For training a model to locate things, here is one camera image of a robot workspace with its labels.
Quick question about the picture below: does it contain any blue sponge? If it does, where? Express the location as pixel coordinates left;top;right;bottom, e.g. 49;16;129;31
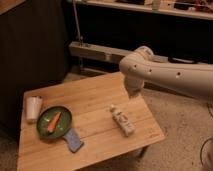
63;128;84;153

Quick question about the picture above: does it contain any black handle on beam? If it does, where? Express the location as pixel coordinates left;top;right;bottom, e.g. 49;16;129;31
168;57;197;64

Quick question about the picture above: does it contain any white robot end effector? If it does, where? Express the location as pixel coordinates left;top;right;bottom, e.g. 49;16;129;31
124;77;144;98

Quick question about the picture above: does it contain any wooden low table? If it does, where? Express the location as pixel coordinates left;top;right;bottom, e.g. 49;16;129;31
17;72;165;171

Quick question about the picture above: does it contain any orange carrot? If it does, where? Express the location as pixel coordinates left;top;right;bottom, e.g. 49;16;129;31
47;112;62;133

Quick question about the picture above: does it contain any upper wooden shelf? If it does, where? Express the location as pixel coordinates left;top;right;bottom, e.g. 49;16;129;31
67;0;213;21

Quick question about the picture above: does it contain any green plate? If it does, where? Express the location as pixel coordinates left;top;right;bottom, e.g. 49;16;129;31
36;106;72;139

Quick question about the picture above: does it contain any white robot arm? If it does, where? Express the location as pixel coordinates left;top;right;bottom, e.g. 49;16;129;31
119;46;213;102

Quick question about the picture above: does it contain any thin metal pole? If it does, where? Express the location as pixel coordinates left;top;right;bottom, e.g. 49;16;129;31
72;0;83;46

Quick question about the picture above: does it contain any white tube bottle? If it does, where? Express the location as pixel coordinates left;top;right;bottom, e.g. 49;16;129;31
110;105;135;137

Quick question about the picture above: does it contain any black cable on floor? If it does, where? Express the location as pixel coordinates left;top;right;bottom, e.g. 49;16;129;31
199;103;213;171

